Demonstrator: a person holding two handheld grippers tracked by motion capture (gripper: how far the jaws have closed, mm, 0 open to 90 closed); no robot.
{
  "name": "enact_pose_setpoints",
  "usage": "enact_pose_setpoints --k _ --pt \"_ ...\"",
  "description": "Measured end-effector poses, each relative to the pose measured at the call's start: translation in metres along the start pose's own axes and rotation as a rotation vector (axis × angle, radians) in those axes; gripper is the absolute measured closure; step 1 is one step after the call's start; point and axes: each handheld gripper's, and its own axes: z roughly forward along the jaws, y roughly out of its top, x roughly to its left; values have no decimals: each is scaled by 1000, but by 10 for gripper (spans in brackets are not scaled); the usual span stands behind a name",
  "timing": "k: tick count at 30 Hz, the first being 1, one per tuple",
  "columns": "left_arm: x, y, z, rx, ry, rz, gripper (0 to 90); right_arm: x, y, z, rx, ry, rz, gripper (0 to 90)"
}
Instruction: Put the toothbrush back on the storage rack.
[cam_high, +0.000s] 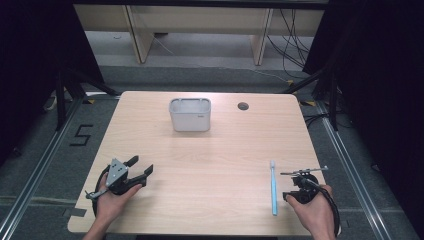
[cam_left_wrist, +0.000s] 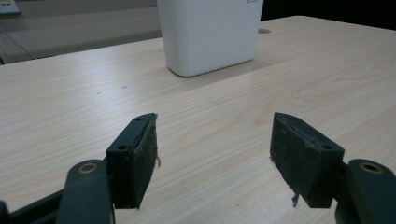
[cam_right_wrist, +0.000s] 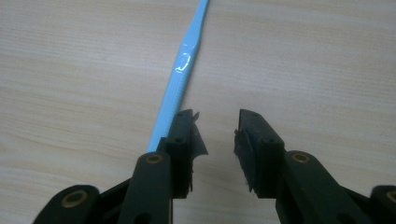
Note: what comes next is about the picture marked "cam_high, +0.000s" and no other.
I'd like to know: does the dark curtain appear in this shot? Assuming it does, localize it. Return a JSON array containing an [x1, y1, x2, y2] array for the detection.
[[0, 0, 105, 168], [302, 0, 424, 232]]

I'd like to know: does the black floor cable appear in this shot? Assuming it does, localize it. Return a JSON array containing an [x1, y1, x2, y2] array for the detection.
[[302, 112, 332, 129]]

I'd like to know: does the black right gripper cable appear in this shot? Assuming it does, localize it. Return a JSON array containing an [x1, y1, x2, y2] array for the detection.
[[308, 179, 342, 237]]

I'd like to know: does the person's left hand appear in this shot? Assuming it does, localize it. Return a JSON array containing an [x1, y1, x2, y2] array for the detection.
[[95, 173, 143, 224]]

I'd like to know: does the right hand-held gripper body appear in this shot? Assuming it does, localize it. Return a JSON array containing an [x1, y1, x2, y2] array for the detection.
[[280, 165, 330, 205]]

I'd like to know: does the grey plastic container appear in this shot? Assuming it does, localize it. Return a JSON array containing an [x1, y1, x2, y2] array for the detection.
[[168, 97, 212, 133]]

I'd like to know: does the person's right hand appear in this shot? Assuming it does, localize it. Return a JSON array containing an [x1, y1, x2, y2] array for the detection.
[[285, 184, 337, 235]]

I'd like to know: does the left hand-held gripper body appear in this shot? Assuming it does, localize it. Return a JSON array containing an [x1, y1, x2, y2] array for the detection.
[[84, 158, 148, 201]]

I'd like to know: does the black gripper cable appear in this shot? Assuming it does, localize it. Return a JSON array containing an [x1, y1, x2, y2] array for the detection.
[[92, 165, 112, 218], [308, 179, 342, 237]]

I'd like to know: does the black metal stand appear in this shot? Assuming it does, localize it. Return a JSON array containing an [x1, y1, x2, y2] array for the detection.
[[54, 67, 122, 132], [280, 65, 340, 132]]

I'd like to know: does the metal floor rail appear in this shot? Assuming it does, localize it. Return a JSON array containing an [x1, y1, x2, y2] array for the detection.
[[315, 99, 394, 240], [0, 97, 85, 240]]

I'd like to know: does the blue toothbrush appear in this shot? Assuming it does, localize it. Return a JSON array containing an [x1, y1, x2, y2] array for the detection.
[[269, 160, 279, 217]]

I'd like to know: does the bundle of black cables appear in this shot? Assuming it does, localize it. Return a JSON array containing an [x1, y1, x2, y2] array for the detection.
[[265, 8, 315, 72]]

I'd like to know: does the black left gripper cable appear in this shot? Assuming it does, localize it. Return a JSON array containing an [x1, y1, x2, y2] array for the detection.
[[92, 165, 112, 218]]

